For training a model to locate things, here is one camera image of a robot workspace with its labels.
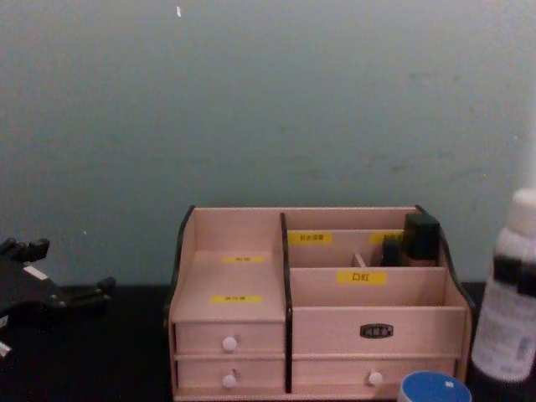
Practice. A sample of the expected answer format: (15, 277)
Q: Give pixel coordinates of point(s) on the wide wooden drawer white knob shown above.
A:
(331, 372)

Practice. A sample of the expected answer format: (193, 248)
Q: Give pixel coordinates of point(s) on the short black cosmetic bottle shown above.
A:
(392, 253)

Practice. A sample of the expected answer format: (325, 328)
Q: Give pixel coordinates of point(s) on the white plastic bottle black band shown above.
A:
(502, 318)

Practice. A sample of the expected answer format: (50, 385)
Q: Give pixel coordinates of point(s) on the wooden desk organizer with drawers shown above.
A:
(368, 331)

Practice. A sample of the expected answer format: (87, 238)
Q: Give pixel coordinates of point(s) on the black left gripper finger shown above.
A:
(86, 295)
(26, 248)

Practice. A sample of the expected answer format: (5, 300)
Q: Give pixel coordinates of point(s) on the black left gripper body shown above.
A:
(25, 293)

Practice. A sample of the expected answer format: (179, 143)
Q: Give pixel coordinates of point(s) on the tall black cosmetic bottle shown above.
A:
(423, 238)

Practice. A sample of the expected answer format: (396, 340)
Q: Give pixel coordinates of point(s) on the round jar with blue lid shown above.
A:
(433, 387)

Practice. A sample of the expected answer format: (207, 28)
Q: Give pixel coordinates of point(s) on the small wooden drawer white knob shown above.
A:
(251, 337)
(255, 374)

